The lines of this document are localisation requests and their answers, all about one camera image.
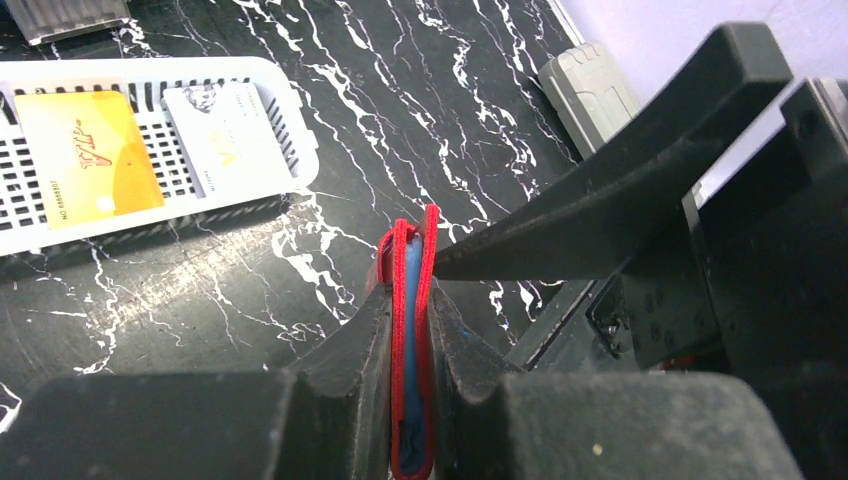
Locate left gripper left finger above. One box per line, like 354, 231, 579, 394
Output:
1, 286, 391, 479

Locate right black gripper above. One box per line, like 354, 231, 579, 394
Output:
434, 22, 847, 479

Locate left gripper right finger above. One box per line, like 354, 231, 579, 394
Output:
429, 289, 801, 479

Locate red leather card holder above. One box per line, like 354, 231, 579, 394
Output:
369, 204, 440, 479

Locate white VIP card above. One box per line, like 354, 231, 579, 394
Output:
162, 81, 293, 200

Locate white plastic basket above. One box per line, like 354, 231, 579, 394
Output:
1, 56, 319, 255

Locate black plastic toolbox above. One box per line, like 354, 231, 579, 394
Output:
1, 0, 131, 46

